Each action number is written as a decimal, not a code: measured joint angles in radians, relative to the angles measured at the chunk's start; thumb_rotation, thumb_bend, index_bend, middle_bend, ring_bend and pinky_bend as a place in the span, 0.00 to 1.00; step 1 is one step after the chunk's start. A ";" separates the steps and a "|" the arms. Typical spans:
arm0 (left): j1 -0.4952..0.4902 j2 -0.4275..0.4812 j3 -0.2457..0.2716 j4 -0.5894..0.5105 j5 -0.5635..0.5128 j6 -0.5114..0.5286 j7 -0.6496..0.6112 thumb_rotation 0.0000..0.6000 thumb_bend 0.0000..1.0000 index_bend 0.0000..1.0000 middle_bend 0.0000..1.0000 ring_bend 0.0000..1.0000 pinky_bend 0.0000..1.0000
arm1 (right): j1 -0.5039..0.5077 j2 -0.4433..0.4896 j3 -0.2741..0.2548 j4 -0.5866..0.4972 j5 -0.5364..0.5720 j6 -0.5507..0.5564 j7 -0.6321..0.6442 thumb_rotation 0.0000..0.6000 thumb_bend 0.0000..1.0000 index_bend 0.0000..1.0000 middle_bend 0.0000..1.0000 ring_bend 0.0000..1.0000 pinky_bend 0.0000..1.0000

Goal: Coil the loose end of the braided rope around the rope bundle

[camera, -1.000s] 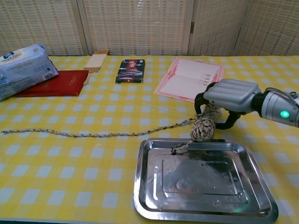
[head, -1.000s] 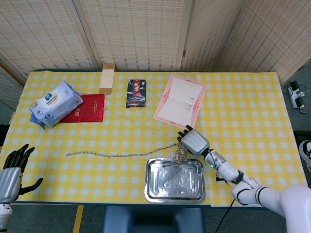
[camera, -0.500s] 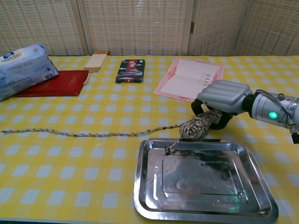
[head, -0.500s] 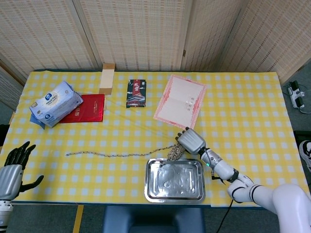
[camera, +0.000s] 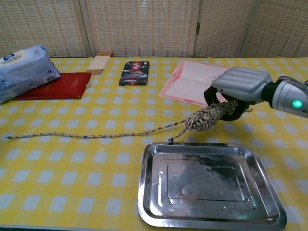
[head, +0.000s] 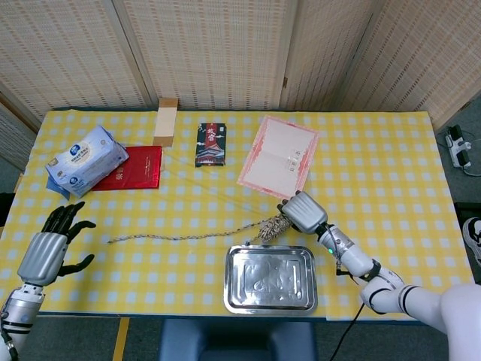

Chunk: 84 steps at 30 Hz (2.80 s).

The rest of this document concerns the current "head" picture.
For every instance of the pink bordered paper certificate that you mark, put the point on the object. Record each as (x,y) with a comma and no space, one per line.
(278,158)

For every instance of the silver metal tray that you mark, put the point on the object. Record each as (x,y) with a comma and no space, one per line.
(270,280)

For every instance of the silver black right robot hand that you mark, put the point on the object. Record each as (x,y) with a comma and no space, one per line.
(304,212)

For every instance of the small wooden block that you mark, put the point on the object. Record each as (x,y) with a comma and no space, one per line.
(165,122)

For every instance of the woven bamboo screen panel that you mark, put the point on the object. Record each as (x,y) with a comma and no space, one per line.
(210,49)
(15,135)
(323,56)
(424,56)
(67,52)

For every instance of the blue white tissue pack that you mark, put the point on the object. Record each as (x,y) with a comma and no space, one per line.
(86,161)

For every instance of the dark box with red print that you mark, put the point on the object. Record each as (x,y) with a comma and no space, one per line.
(210,144)

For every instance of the red certificate booklet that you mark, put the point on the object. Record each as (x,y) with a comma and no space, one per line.
(139,169)

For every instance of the yellow white checkered tablecloth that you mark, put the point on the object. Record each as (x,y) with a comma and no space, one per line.
(376,188)

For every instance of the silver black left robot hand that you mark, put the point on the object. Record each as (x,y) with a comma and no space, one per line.
(41,255)

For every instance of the black white sneaker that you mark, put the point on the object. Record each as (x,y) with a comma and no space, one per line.
(473,237)

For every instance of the blue robot base seat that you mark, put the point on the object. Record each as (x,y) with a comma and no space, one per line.
(236,340)

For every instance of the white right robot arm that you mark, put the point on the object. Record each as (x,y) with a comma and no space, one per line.
(413,297)

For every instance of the white power strip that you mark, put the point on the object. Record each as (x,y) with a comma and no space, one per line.
(458,148)

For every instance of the yellow floor tape strip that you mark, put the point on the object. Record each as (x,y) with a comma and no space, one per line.
(121,338)

